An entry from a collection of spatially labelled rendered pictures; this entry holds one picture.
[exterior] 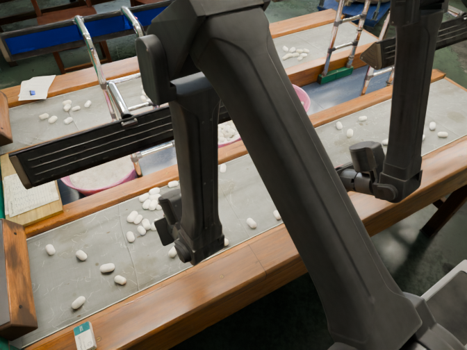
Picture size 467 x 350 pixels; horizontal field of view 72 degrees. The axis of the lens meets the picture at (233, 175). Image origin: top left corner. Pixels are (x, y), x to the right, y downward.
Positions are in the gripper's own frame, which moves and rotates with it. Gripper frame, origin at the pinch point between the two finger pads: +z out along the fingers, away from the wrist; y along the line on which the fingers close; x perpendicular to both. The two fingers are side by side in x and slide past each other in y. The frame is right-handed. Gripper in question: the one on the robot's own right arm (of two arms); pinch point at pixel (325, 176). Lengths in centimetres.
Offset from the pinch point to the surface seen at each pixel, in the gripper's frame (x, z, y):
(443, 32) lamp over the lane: -29, -2, -55
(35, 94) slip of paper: -55, 81, 71
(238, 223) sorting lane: 6.6, 11.1, 26.2
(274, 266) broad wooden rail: 15.9, -4.0, 24.7
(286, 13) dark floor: -103, 255, -179
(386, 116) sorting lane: -4, 23, -51
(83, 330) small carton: 11, 0, 72
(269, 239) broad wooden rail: 11.2, 1.6, 21.9
